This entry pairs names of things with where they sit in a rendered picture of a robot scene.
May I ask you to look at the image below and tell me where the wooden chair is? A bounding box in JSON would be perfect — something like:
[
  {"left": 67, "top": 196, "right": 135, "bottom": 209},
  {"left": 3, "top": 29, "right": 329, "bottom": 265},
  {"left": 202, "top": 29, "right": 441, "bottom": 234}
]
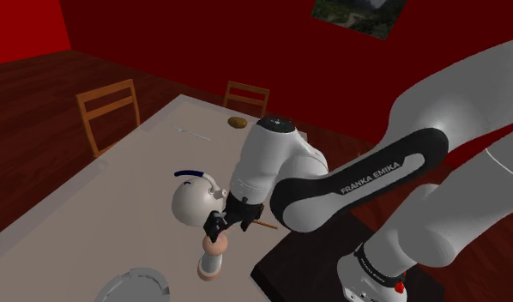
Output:
[
  {"left": 221, "top": 80, "right": 271, "bottom": 119},
  {"left": 75, "top": 78, "right": 142, "bottom": 159}
]

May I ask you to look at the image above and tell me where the grey dining table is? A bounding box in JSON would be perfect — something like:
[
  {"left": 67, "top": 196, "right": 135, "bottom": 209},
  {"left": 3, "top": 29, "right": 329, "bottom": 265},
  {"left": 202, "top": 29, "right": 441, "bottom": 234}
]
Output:
[{"left": 0, "top": 94, "right": 310, "bottom": 302}]

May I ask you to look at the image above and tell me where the landscape wall picture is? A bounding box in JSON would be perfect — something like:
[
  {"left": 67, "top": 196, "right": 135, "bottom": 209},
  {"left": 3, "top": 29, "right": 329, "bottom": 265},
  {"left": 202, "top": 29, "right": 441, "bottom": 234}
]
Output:
[{"left": 311, "top": 0, "right": 408, "bottom": 41}]

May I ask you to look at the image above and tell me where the peach and white pepper mill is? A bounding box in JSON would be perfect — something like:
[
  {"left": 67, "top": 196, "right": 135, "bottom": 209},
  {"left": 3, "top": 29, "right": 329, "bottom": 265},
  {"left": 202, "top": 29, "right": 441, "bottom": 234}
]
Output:
[{"left": 196, "top": 233, "right": 229, "bottom": 282}]

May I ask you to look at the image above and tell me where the dark robot stand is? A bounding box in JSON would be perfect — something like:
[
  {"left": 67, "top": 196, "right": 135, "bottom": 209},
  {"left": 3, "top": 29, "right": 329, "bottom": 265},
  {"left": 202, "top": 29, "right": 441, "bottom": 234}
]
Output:
[{"left": 250, "top": 212, "right": 447, "bottom": 302}]

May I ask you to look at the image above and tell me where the white kettle with blue handle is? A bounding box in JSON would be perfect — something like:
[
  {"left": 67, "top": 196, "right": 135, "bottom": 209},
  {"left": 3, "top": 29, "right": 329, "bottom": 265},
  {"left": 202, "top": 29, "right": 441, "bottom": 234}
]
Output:
[{"left": 171, "top": 169, "right": 229, "bottom": 228}]

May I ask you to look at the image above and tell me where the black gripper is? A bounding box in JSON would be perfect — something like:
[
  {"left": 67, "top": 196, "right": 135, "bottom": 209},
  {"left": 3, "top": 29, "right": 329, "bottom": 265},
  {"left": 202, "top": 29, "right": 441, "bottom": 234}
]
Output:
[{"left": 202, "top": 191, "right": 265, "bottom": 244}]

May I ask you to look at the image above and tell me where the grey round plate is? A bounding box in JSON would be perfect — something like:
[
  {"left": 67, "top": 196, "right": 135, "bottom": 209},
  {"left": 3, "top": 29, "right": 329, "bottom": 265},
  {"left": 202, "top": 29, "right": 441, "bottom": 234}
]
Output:
[{"left": 94, "top": 267, "right": 172, "bottom": 302}]

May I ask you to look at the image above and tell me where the thin wooden stick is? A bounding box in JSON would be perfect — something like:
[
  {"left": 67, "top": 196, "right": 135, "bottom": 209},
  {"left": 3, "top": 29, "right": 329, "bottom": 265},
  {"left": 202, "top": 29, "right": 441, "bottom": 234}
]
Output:
[{"left": 251, "top": 220, "right": 280, "bottom": 231}]

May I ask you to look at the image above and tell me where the silver fork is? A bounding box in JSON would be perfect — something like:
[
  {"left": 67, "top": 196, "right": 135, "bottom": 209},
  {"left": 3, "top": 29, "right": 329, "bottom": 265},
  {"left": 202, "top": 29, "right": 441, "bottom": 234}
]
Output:
[{"left": 170, "top": 124, "right": 212, "bottom": 142}]

